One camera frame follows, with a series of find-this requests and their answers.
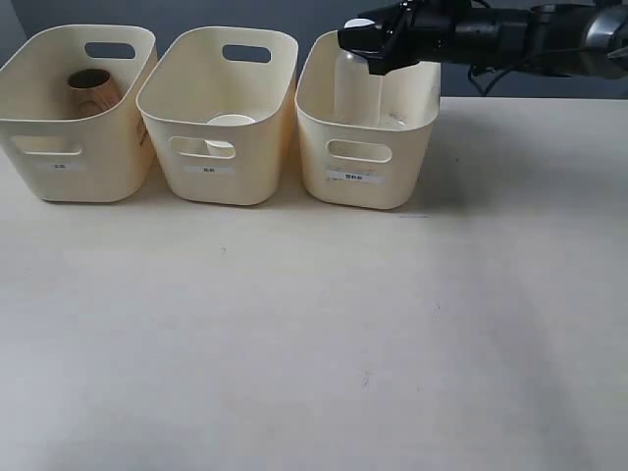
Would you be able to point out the white paper cup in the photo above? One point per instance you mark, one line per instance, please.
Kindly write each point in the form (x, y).
(217, 145)

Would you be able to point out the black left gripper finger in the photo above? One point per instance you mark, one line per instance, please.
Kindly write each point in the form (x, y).
(376, 39)

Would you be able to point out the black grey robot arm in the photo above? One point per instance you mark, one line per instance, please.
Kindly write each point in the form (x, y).
(550, 40)

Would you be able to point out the left cream plastic bin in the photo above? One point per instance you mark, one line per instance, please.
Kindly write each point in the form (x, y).
(62, 158)

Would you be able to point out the middle cream plastic bin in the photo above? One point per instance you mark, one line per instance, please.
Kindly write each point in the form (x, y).
(211, 71)

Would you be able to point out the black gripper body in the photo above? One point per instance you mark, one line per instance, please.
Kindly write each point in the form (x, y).
(456, 32)

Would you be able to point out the right cream plastic bin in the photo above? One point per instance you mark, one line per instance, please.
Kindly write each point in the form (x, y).
(365, 167)

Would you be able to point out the cream plastic bin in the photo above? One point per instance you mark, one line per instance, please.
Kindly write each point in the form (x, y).
(211, 71)
(62, 158)
(365, 167)

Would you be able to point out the brown wooden cup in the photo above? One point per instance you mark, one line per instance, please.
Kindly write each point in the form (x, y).
(93, 91)

